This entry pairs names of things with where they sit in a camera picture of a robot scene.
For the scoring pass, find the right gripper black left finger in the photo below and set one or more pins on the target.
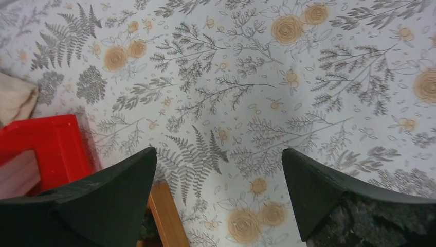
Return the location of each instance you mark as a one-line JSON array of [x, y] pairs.
[[105, 208]]

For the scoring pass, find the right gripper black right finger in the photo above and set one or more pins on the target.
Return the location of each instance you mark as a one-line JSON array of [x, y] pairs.
[[335, 209]]

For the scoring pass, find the wooden compartment tray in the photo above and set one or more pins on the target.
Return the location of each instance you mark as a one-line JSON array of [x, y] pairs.
[[170, 229]]

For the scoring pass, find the red plastic bin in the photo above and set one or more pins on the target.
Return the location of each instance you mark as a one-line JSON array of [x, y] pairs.
[[62, 153]]

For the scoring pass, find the beige crumpled cloth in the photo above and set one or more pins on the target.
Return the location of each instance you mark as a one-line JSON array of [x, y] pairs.
[[18, 99]]

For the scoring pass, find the floral patterned table mat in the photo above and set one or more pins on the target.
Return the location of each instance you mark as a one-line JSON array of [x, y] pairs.
[[221, 88]]

